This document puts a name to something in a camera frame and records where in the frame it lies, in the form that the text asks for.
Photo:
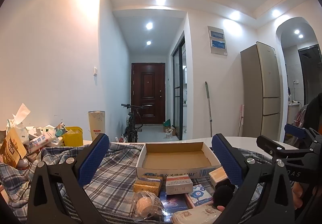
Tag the dark red entrance door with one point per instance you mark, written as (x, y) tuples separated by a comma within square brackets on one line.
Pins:
[(148, 91)]

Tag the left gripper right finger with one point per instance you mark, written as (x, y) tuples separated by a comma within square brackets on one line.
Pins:
[(275, 204)]

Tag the open cardboard tray box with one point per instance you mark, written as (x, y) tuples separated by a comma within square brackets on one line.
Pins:
[(164, 159)]

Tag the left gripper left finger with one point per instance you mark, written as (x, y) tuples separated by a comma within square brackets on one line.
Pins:
[(46, 205)]

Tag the blue plaid shirt cloth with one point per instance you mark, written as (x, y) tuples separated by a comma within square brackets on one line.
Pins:
[(110, 190)]

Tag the white wall switch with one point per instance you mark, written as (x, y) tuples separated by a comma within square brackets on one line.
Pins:
[(95, 71)]

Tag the boxes on hallway floor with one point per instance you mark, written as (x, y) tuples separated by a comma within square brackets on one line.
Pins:
[(169, 129)]

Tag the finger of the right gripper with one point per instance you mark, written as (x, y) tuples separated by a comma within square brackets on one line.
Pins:
[(281, 153), (300, 133)]

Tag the person's right hand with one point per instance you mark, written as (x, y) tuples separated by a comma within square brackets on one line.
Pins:
[(297, 192)]

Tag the black framed glass door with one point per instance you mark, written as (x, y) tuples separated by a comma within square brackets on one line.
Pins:
[(178, 87)]

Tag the bagged beige roll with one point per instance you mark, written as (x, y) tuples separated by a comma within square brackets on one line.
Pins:
[(145, 205)]

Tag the small beige square box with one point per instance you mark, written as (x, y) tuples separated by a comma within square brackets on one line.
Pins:
[(217, 176)]

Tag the white tissue pack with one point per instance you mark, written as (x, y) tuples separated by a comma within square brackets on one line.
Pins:
[(199, 215)]

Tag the wall electrical panel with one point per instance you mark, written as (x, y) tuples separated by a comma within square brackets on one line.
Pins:
[(217, 41)]

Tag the dark purple box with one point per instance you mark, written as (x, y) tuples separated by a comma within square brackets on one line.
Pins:
[(172, 204)]

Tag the white tall tumbler cup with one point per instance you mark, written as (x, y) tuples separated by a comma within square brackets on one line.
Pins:
[(97, 123)]

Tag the black bicycle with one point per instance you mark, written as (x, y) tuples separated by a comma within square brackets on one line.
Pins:
[(134, 122)]

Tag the yellow plastic bin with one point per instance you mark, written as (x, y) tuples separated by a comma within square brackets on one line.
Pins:
[(73, 137)]

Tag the white washbasin cabinet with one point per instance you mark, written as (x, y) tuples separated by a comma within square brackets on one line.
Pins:
[(293, 108)]

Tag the white red medicine box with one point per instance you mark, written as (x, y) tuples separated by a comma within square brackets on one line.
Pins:
[(178, 184)]

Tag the blue flower tissue pack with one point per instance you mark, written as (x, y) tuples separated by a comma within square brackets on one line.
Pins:
[(199, 196)]

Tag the dark bathroom door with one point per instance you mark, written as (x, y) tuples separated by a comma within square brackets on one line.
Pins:
[(310, 58)]

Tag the pink broom and dustpan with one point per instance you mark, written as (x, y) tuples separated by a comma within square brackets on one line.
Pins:
[(241, 119)]

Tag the beige refrigerator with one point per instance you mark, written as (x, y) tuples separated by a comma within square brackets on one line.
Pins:
[(262, 91)]

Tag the black fuzzy pouch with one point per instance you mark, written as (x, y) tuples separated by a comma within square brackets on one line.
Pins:
[(224, 191)]

